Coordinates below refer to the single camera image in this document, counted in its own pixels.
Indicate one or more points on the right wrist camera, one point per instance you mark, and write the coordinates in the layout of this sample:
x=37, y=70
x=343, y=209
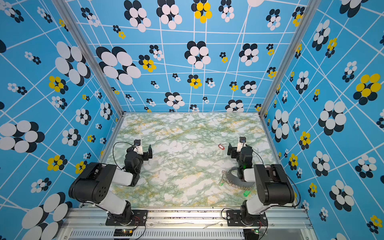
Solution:
x=241, y=141

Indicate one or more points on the left aluminium corner post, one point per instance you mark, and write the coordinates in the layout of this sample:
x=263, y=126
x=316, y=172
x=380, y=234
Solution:
x=80, y=40

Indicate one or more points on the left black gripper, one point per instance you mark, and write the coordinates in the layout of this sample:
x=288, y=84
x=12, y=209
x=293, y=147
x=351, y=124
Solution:
x=144, y=153

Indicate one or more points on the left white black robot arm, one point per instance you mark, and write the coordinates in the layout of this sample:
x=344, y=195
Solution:
x=93, y=186

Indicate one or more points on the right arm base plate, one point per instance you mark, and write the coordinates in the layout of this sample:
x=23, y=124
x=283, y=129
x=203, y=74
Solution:
x=239, y=218

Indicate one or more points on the aluminium corner post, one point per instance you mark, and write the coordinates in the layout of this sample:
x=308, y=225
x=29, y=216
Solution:
x=80, y=40
x=289, y=54

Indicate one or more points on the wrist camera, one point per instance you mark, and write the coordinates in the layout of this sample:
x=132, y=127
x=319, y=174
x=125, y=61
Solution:
x=241, y=141
x=138, y=147

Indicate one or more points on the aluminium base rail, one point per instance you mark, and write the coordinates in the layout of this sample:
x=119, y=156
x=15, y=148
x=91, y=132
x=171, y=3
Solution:
x=188, y=224

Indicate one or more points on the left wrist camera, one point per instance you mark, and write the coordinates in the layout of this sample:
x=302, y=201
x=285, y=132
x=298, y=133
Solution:
x=138, y=147

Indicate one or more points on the right aluminium corner post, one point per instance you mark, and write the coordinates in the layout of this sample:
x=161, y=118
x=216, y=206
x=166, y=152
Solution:
x=289, y=54

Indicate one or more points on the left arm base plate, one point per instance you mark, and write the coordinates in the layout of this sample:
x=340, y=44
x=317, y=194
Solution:
x=132, y=218

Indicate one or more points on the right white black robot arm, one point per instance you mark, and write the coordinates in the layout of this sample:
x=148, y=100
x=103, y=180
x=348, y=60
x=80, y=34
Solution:
x=270, y=181

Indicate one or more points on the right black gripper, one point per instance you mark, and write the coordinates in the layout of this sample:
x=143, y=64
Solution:
x=235, y=150

